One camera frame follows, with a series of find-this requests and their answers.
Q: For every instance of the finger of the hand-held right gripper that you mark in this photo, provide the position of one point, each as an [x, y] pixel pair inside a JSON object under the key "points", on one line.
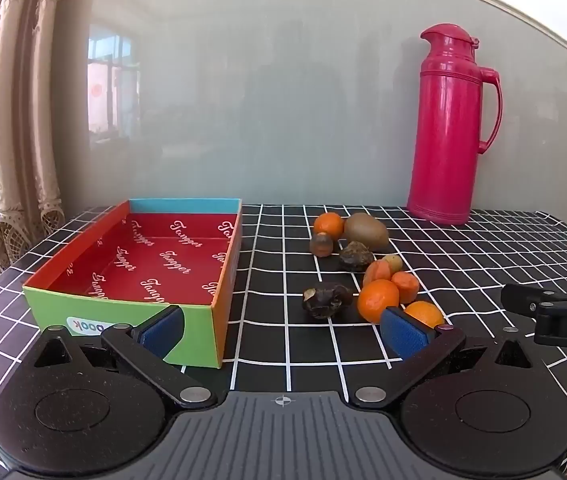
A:
{"points": [[518, 296]]}

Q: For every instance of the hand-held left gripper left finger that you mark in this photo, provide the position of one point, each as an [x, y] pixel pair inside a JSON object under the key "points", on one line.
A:
{"points": [[163, 332]]}

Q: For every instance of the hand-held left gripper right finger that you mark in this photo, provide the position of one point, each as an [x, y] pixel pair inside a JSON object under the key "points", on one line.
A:
{"points": [[401, 332]]}

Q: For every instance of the large tangerine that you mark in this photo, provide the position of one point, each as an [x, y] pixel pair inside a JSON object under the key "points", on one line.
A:
{"points": [[424, 314], [377, 301]]}

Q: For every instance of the thick carrot chunk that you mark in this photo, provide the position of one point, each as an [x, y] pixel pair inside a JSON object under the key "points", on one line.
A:
{"points": [[406, 286]]}

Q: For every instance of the dark brown water chestnut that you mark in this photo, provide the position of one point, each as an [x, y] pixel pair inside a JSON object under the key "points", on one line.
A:
{"points": [[356, 256], [327, 301]]}

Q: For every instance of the colourful cardboard box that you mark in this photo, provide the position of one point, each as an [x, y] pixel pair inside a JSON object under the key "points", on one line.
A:
{"points": [[113, 260]]}

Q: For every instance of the black white checkered tablecloth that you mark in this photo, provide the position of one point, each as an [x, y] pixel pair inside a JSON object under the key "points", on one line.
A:
{"points": [[463, 270]]}

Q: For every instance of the peach-coloured apricot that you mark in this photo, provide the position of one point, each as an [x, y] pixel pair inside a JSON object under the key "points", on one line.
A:
{"points": [[376, 272]]}

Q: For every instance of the small tan longan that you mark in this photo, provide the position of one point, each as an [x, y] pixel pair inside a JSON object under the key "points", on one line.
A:
{"points": [[394, 261]]}

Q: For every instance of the brown kiwi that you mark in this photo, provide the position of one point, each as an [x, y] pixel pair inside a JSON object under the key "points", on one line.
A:
{"points": [[366, 231]]}

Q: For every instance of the small brown chestnut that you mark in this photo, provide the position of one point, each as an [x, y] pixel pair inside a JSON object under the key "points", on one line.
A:
{"points": [[322, 246]]}

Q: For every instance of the small tangerine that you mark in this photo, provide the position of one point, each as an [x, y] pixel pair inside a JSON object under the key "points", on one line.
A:
{"points": [[328, 224]]}

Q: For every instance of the red thermos jug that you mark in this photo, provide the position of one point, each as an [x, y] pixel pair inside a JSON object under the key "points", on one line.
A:
{"points": [[443, 135]]}

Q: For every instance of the beige lace-trimmed curtain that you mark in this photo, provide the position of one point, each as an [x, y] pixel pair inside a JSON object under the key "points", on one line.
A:
{"points": [[13, 135]]}

